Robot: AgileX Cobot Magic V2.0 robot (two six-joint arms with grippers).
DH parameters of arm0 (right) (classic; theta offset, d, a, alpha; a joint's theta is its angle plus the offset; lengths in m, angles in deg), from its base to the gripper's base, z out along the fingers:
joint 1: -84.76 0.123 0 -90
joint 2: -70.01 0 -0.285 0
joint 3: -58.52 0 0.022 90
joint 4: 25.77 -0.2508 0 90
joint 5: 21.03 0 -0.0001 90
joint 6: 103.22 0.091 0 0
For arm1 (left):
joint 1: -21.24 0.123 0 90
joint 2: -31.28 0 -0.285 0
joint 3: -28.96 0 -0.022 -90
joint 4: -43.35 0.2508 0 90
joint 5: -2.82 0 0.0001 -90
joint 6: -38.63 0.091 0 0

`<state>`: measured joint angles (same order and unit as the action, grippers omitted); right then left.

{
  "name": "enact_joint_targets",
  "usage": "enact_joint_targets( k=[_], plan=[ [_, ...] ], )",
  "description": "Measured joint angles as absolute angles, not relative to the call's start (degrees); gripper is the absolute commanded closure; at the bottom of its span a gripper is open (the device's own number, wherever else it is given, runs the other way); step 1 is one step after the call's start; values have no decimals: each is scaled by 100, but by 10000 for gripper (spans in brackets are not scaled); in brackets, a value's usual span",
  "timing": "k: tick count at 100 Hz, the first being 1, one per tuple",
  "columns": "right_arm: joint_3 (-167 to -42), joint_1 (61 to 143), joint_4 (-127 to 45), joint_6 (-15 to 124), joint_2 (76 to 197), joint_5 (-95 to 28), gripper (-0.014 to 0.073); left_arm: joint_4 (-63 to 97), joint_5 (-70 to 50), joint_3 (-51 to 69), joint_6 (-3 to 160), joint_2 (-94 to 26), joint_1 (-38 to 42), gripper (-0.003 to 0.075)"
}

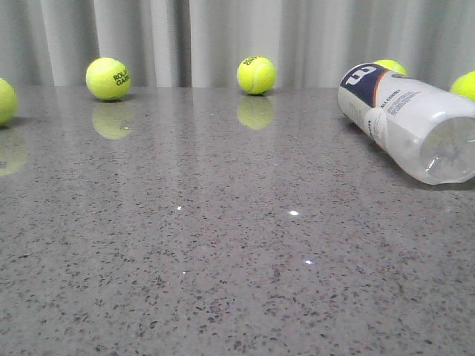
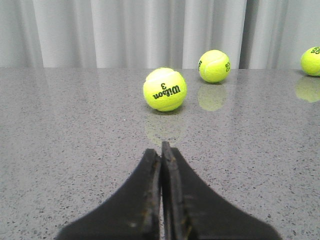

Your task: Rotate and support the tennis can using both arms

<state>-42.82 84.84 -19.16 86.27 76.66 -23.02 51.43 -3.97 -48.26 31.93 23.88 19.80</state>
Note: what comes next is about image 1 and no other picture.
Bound white Wilson tennis ball can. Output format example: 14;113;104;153
338;63;474;185

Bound centre tennis ball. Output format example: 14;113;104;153
237;56;277;95

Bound tennis ball with Roland Garros print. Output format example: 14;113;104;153
85;57;131;101

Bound right tennis ball with Wilson print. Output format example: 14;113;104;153
374;59;407;76

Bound far left tennis ball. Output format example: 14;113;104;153
0;78;18;125

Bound far right tennis ball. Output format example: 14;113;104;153
450;70;475;101

